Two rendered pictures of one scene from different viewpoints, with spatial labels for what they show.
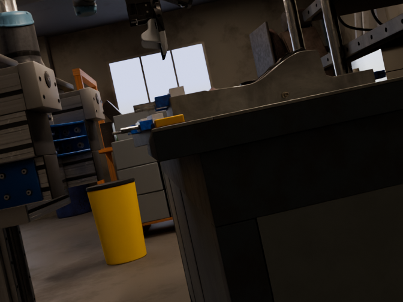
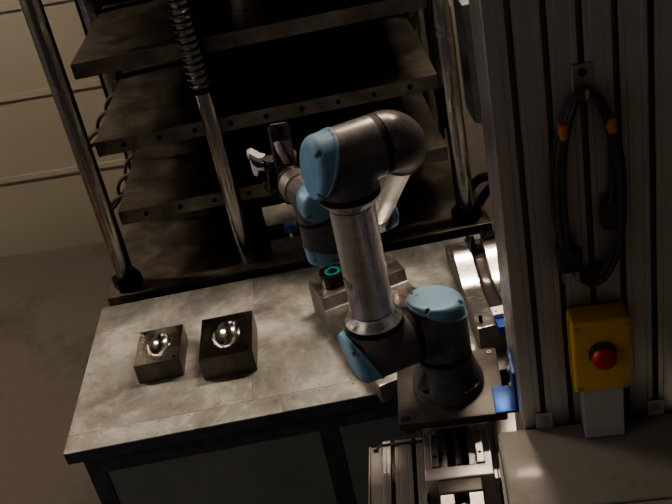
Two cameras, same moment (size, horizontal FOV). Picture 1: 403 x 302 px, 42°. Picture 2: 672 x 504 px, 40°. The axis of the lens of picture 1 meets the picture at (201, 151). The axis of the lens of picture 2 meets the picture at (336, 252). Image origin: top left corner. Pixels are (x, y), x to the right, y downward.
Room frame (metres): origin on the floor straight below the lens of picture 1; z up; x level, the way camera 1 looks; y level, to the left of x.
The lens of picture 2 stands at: (1.53, 2.04, 2.30)
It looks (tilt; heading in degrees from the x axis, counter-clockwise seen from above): 30 degrees down; 278
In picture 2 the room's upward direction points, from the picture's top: 12 degrees counter-clockwise
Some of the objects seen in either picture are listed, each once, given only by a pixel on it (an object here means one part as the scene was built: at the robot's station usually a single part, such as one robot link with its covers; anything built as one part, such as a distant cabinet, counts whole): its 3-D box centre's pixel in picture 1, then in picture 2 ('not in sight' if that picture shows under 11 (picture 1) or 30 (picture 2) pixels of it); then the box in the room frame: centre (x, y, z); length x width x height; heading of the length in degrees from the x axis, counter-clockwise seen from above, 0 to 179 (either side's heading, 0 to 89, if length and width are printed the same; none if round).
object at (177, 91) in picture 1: (159, 102); not in sight; (1.30, 0.08, 0.89); 0.13 x 0.05 x 0.05; 96
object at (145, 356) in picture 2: not in sight; (161, 353); (2.37, -0.09, 0.83); 0.17 x 0.13 x 0.06; 96
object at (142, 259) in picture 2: not in sight; (295, 211); (2.06, -1.00, 0.75); 1.30 x 0.84 x 0.06; 6
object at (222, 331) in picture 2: not in sight; (229, 344); (2.17, -0.08, 0.83); 0.20 x 0.15 x 0.07; 96
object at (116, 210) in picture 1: (118, 220); not in sight; (4.04, 0.74, 0.30); 0.38 x 0.38 x 0.61
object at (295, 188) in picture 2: not in sight; (310, 199); (1.80, 0.29, 1.43); 0.11 x 0.08 x 0.09; 115
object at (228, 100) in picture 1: (261, 91); (505, 276); (1.37, -0.19, 0.87); 0.50 x 0.26 x 0.14; 96
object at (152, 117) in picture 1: (141, 126); not in sight; (1.56, 0.16, 0.85); 0.13 x 0.05 x 0.05; 113
